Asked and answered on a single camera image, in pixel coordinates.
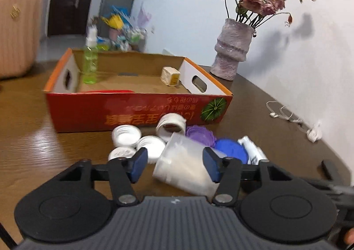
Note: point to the red cardboard box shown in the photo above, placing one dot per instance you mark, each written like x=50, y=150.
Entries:
x=129, y=90

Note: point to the translucent white plastic jar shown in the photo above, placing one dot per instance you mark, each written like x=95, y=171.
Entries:
x=181, y=166

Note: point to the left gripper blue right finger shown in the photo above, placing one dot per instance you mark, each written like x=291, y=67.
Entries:
x=226, y=172

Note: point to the black phone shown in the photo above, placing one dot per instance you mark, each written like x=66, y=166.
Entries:
x=331, y=172

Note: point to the white small spray bottle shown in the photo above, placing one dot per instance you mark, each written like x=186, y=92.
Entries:
x=255, y=154

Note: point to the white ring tape roll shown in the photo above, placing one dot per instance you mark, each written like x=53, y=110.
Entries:
x=170, y=123

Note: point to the small yellow beige box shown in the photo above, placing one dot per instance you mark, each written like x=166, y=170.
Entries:
x=170, y=76

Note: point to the yellow blue toy clutter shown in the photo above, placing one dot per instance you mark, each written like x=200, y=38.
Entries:
x=122, y=35

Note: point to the pink textured vase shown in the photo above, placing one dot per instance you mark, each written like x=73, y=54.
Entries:
x=231, y=47

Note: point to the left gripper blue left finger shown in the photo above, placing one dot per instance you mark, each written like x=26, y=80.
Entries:
x=123, y=172

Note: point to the person's hand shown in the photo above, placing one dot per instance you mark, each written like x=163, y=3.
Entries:
x=349, y=237

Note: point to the white jar lid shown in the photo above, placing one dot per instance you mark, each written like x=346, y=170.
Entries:
x=126, y=136
x=154, y=145
x=122, y=151

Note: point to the purple ridged lid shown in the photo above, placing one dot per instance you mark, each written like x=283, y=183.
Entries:
x=201, y=134

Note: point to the pink ribbed suitcase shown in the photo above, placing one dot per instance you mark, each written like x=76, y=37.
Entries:
x=20, y=35

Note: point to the green spray bottle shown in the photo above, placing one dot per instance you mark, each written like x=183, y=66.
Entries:
x=90, y=57

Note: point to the blue flat round lid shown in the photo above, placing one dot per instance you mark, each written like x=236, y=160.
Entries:
x=232, y=149

